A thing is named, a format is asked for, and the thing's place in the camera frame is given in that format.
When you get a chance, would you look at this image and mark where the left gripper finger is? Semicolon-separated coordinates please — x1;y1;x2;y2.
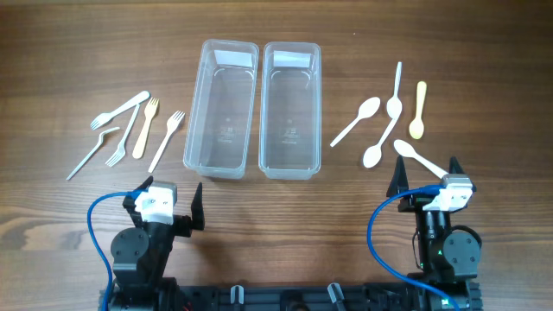
191;182;205;231
123;175;154;206

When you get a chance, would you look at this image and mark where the slim white fork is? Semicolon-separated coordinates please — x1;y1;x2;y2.
105;105;140;167

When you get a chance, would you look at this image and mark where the yellow plastic spoon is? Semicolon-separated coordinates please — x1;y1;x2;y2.
409;81;428;140

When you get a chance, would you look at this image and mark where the thin bent white fork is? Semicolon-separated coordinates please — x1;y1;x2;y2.
66;127;120;181

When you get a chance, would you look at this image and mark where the white spoon thin handle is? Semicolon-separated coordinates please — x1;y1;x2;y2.
386;61;403;119

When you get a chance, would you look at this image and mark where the white spoon diagonal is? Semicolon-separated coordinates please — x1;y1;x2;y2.
330;97;381;148

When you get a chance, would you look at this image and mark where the white fork thick handle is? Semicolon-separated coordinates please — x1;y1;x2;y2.
90;91;150;130

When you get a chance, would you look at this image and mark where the yellow plastic fork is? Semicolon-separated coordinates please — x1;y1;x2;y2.
132;98;159;159

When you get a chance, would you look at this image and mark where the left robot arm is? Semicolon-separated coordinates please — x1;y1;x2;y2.
99;176;205;310

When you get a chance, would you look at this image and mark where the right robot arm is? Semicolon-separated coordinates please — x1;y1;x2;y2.
389;157;483;310

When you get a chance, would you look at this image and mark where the left clear plastic container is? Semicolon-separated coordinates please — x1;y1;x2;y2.
183;39;259;179

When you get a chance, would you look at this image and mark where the clear plastic container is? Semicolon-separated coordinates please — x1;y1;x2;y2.
183;39;259;179
258;41;322;180

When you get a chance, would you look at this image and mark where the right clear plastic container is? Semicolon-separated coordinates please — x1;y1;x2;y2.
258;41;322;180

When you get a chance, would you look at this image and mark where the cream spoon near gripper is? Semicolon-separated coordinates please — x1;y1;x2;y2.
393;139;448;179

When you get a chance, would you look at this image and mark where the left blue cable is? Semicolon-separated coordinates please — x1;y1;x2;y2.
86;191;140;311

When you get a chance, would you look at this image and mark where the blue cable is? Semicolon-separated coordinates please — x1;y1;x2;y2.
86;191;140;311
365;184;461;311

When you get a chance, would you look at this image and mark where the right blue cable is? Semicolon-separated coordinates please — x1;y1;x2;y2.
365;184;461;311

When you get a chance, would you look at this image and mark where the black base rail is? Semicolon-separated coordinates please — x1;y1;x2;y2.
181;282;484;311

